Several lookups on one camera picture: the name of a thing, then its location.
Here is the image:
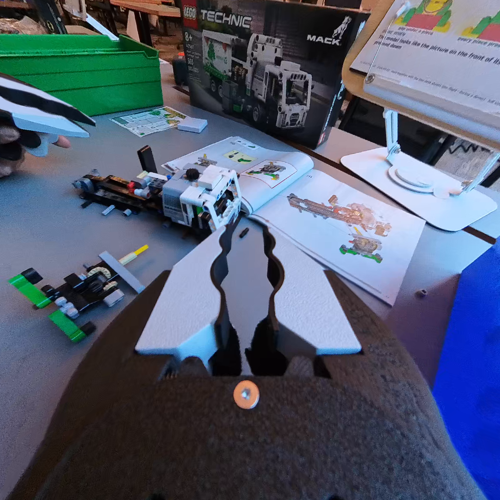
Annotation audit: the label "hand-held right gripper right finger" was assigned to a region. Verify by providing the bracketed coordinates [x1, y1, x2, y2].
[262, 227, 363, 356]

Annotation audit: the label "black box yellow emblem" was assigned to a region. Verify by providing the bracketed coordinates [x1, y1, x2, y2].
[35, 0, 67, 35]

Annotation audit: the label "green plastic bin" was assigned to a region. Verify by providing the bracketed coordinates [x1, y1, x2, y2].
[0, 33, 164, 117]

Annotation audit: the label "person's left hand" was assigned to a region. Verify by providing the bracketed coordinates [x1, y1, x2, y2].
[0, 125, 72, 179]

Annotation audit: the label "blue plastic bin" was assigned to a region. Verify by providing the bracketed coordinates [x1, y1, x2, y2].
[432, 238, 500, 500]

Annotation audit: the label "green white sticker sheet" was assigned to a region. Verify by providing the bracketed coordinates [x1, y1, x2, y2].
[109, 106, 190, 137]

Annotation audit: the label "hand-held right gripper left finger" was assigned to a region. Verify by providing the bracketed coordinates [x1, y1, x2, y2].
[135, 224, 234, 364]

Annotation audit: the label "clear plastic bags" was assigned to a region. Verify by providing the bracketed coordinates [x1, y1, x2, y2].
[0, 16, 47, 35]

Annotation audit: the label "open instruction booklet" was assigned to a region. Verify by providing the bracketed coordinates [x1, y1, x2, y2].
[162, 136, 426, 306]

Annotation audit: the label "dark lego set box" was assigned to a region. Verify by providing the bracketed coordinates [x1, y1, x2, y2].
[180, 0, 371, 150]

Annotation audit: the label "lego gear subassembly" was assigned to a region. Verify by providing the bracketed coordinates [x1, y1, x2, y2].
[8, 244, 149, 343]

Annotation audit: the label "white black lego truck model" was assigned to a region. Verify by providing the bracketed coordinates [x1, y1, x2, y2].
[72, 145, 243, 239]

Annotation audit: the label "printed instruction sheet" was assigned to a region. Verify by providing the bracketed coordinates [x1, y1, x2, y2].
[349, 0, 500, 118]

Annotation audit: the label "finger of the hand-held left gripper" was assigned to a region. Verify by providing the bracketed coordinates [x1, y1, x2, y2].
[0, 72, 96, 126]
[12, 109, 91, 158]

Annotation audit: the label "small dark container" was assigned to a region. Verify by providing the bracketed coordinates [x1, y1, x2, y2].
[172, 53, 189, 86]

